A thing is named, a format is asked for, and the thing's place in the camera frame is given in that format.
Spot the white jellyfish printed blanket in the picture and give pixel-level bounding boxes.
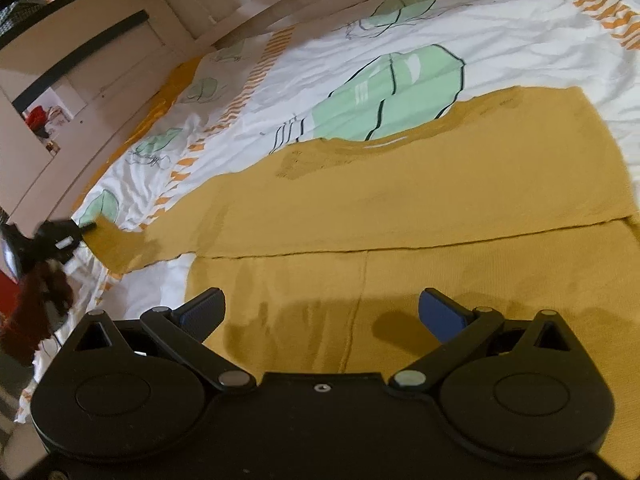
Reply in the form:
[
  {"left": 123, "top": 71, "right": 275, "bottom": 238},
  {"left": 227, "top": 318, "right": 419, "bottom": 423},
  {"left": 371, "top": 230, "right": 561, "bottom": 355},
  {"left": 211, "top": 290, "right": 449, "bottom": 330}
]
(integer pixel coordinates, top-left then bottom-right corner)
[{"left": 15, "top": 0, "right": 640, "bottom": 426}]

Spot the mustard yellow knit sweater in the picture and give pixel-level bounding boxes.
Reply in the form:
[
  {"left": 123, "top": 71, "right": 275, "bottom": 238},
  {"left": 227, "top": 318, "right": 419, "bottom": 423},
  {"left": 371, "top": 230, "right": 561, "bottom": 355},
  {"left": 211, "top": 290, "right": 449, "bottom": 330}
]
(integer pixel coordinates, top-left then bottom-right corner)
[{"left": 82, "top": 85, "right": 640, "bottom": 376}]

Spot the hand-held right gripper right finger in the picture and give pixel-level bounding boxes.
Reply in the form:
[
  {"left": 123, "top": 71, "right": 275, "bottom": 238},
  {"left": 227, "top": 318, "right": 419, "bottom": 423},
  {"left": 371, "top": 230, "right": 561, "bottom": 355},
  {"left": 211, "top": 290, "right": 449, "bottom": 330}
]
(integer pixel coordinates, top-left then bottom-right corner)
[{"left": 391, "top": 287, "right": 582, "bottom": 394}]

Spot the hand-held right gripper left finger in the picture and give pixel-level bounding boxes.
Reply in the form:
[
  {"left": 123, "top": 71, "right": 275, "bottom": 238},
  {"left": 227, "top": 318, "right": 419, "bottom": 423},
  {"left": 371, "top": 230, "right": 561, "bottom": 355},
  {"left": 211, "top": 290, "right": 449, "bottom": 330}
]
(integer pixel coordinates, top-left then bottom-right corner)
[{"left": 60, "top": 287, "right": 253, "bottom": 392}]

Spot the white wardrobe with black handles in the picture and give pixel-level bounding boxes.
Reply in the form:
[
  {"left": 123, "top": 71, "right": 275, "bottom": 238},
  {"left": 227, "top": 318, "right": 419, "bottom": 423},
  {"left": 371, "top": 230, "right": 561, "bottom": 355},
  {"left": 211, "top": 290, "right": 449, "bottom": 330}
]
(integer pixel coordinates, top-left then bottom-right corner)
[{"left": 0, "top": 0, "right": 196, "bottom": 221}]

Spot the red box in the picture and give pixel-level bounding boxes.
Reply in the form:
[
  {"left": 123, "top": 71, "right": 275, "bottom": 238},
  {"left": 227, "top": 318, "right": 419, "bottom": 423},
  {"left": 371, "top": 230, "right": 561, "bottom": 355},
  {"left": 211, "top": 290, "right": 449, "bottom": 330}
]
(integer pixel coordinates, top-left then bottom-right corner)
[{"left": 0, "top": 266, "right": 22, "bottom": 315}]

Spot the red item on shelf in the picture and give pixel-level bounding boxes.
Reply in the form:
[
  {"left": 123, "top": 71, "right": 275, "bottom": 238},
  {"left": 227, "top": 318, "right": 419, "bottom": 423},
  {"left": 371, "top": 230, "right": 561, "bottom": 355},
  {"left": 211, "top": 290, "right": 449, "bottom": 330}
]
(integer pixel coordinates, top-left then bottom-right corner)
[{"left": 24, "top": 105, "right": 51, "bottom": 133}]

